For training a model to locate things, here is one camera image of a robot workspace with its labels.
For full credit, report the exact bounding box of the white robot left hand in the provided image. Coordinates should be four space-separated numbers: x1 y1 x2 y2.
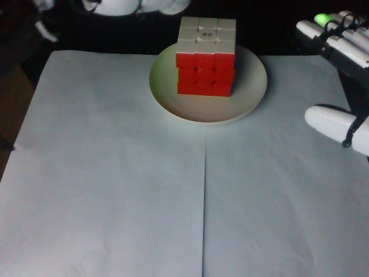
32 0 191 43

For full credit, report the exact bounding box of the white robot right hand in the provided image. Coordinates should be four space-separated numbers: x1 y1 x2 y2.
295 10 369 158

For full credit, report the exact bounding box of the Rubik's cube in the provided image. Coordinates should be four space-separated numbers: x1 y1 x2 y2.
175 16 238 98

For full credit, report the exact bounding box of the round cream plate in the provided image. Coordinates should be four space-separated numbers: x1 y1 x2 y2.
148 43 268 124

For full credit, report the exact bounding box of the white paper sheet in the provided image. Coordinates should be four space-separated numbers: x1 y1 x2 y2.
0 50 207 277
203 54 369 277

